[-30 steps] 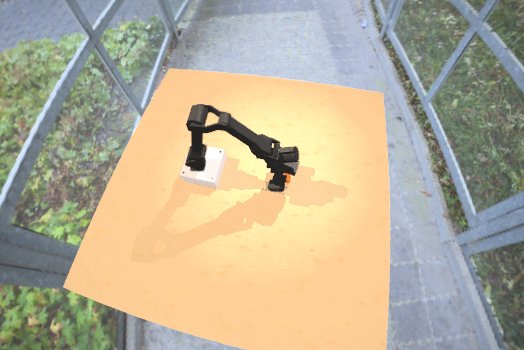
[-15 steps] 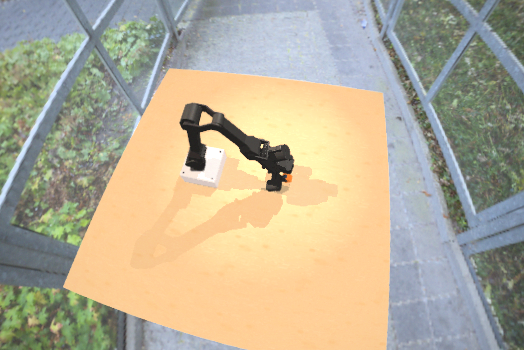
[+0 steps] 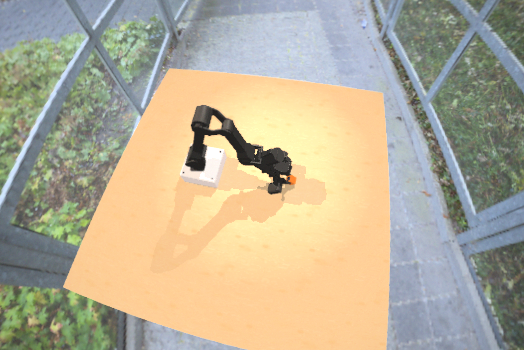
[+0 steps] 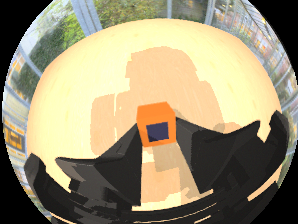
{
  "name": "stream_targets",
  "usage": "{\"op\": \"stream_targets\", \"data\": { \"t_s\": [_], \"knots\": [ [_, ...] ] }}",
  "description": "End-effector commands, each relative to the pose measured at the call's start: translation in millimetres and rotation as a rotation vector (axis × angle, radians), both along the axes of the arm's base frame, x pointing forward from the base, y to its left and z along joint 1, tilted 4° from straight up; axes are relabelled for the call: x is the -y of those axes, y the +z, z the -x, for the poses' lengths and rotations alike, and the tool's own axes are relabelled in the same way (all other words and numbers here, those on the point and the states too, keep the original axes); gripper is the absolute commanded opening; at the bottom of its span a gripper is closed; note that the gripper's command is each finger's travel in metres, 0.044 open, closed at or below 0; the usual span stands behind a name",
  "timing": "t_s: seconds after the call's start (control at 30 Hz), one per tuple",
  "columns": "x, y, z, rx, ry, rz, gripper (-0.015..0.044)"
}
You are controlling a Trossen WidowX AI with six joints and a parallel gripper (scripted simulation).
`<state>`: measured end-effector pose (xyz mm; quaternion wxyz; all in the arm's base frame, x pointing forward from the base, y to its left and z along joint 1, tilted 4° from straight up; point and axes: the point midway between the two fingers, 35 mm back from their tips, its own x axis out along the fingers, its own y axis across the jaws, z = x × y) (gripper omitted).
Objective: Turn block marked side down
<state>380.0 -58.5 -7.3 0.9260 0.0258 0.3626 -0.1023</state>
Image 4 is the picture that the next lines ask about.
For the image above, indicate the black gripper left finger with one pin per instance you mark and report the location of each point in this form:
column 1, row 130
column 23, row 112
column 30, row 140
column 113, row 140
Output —
column 118, row 169

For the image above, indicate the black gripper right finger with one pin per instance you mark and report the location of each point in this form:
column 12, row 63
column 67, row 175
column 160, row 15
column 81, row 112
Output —
column 207, row 152

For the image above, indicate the orange block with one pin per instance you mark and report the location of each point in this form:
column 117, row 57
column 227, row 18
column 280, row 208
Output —
column 157, row 124

